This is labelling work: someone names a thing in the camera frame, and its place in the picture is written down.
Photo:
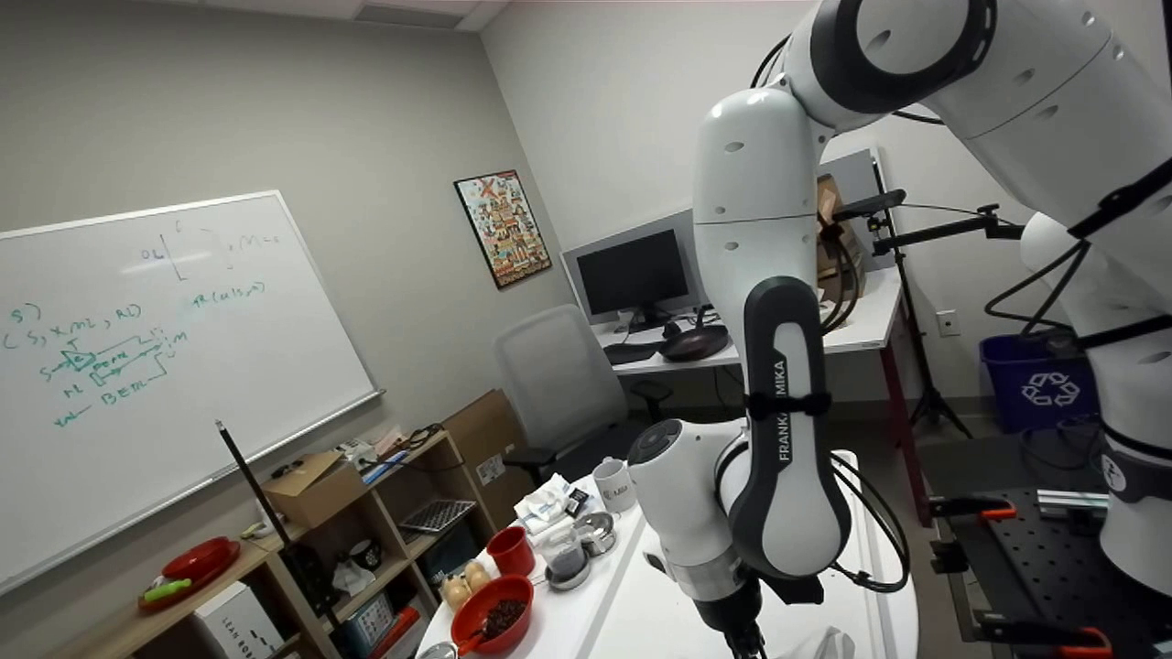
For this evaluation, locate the small red cup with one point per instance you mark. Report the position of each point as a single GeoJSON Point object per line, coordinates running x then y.
{"type": "Point", "coordinates": [511, 549]}

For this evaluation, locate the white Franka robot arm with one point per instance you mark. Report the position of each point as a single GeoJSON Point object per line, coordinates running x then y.
{"type": "Point", "coordinates": [1039, 98]}

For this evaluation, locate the clear plastic food container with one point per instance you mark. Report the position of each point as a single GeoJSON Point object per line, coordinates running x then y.
{"type": "Point", "coordinates": [466, 587]}

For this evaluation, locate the silver metal tin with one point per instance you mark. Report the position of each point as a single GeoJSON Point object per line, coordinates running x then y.
{"type": "Point", "coordinates": [594, 533]}

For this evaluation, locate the white wall outlet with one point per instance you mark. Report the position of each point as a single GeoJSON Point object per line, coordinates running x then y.
{"type": "Point", "coordinates": [947, 322]}

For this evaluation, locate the red bowl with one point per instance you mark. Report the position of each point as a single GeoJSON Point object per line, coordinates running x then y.
{"type": "Point", "coordinates": [491, 616]}

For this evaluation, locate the black computer monitor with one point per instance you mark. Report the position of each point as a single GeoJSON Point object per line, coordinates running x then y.
{"type": "Point", "coordinates": [632, 272]}

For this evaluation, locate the blue recycling bin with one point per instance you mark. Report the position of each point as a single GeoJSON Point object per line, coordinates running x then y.
{"type": "Point", "coordinates": [1039, 386]}

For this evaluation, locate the black workbench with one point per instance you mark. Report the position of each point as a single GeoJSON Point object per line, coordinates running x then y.
{"type": "Point", "coordinates": [1048, 572]}

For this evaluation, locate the white desk with red legs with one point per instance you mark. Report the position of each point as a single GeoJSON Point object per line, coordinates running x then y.
{"type": "Point", "coordinates": [874, 315]}

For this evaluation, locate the black camera stand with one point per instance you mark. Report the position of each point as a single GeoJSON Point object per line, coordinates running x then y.
{"type": "Point", "coordinates": [939, 229]}

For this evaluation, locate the black headphones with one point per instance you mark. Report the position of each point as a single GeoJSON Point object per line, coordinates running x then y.
{"type": "Point", "coordinates": [699, 342]}

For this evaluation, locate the white rectangular tray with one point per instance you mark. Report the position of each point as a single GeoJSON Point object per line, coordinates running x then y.
{"type": "Point", "coordinates": [635, 616]}

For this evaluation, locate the grey office chair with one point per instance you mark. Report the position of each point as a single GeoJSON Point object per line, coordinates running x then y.
{"type": "Point", "coordinates": [553, 372]}

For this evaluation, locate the round white table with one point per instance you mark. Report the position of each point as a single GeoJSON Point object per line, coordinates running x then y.
{"type": "Point", "coordinates": [553, 616]}

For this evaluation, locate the wooden shelf unit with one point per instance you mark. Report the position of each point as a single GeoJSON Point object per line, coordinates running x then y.
{"type": "Point", "coordinates": [367, 537]}

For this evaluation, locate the open brown cardboard box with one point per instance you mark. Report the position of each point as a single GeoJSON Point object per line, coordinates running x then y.
{"type": "Point", "coordinates": [313, 487]}

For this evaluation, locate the green red toy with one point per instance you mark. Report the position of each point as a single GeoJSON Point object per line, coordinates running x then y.
{"type": "Point", "coordinates": [166, 593]}

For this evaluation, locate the white ceramic mug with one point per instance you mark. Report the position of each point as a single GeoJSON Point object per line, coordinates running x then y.
{"type": "Point", "coordinates": [608, 481]}

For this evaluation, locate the dark round tin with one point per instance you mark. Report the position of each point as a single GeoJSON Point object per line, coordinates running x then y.
{"type": "Point", "coordinates": [568, 567]}

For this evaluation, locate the framed colourful poster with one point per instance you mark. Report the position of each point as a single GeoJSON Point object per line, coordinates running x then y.
{"type": "Point", "coordinates": [505, 229]}

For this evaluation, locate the orange black clamp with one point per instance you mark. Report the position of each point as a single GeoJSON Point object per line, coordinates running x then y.
{"type": "Point", "coordinates": [971, 505]}
{"type": "Point", "coordinates": [1039, 636]}

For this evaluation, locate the thin black pole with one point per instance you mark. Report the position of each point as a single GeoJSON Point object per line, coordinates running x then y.
{"type": "Point", "coordinates": [251, 481]}

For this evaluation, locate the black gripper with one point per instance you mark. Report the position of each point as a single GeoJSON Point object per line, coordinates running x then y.
{"type": "Point", "coordinates": [740, 627]}

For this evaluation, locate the red plate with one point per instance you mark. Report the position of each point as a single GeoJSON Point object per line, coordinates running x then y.
{"type": "Point", "coordinates": [202, 559]}

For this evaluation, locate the black keyboard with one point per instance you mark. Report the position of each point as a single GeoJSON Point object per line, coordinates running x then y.
{"type": "Point", "coordinates": [629, 353]}

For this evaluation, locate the silver metal cylinder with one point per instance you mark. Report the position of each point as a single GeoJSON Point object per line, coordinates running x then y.
{"type": "Point", "coordinates": [1072, 502]}

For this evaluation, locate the white storage box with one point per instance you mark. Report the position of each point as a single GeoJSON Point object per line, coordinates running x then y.
{"type": "Point", "coordinates": [238, 624]}

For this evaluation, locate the white paper packets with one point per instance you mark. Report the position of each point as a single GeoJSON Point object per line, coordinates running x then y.
{"type": "Point", "coordinates": [545, 502]}

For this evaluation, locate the whiteboard with green writing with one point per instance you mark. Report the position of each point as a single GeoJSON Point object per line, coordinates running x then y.
{"type": "Point", "coordinates": [170, 366]}

